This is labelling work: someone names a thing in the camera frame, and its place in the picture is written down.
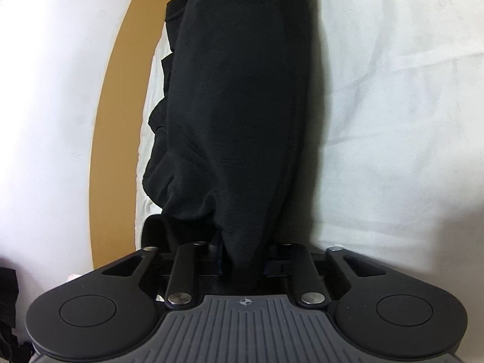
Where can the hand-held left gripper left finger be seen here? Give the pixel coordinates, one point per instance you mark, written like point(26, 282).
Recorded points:
point(189, 264)

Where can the white bed sheet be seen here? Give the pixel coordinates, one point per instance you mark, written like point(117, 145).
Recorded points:
point(397, 121)

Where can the black button cardigan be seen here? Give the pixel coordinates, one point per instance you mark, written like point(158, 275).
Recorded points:
point(234, 121)

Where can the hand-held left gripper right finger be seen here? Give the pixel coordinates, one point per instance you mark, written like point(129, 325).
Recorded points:
point(298, 264)

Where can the dark cloth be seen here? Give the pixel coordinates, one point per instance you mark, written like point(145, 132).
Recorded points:
point(11, 310)

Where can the wooden bed frame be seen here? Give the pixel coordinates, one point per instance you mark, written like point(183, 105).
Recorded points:
point(117, 121)

